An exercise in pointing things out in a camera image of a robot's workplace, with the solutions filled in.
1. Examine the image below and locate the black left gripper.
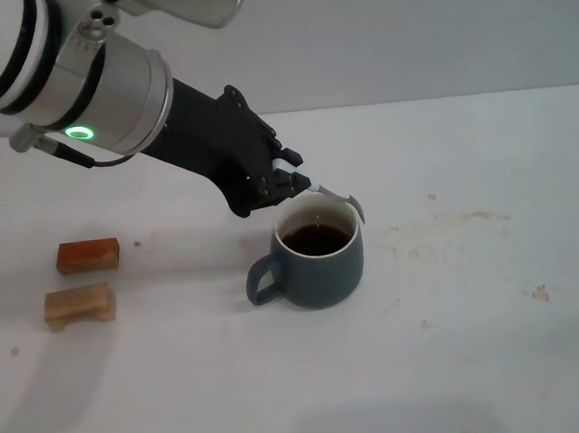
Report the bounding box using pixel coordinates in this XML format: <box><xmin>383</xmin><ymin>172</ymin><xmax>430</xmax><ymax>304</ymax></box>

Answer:
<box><xmin>135</xmin><ymin>67</ymin><xmax>316</xmax><ymax>226</ymax></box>

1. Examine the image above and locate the blue handled metal spoon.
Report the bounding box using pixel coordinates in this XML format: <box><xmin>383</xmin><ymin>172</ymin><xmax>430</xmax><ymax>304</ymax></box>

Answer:
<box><xmin>271</xmin><ymin>152</ymin><xmax>366</xmax><ymax>232</ymax></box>

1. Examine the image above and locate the grey ceramic cup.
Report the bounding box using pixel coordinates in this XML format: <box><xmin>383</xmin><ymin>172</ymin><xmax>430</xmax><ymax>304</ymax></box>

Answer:
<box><xmin>239</xmin><ymin>189</ymin><xmax>369</xmax><ymax>316</ymax></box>

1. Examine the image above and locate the dark coffee liquid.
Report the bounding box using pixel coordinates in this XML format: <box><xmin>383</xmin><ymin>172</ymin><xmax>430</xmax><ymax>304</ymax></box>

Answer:
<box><xmin>277</xmin><ymin>220</ymin><xmax>357</xmax><ymax>261</ymax></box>

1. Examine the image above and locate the reddish brown wooden block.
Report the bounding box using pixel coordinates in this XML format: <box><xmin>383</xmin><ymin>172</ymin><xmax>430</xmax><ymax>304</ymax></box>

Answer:
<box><xmin>54</xmin><ymin>235</ymin><xmax>123</xmax><ymax>277</ymax></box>

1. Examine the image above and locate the light notched wooden block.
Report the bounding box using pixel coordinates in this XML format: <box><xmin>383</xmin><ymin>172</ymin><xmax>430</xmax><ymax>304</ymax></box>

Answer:
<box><xmin>41</xmin><ymin>280</ymin><xmax>119</xmax><ymax>335</ymax></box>

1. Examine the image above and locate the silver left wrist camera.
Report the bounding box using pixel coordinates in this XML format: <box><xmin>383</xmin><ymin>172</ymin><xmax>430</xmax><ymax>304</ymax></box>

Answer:
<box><xmin>101</xmin><ymin>0</ymin><xmax>248</xmax><ymax>39</ymax></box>

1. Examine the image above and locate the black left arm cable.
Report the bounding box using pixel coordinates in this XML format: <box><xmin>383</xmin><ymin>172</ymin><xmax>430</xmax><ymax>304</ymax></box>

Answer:
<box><xmin>7</xmin><ymin>114</ymin><xmax>139</xmax><ymax>176</ymax></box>

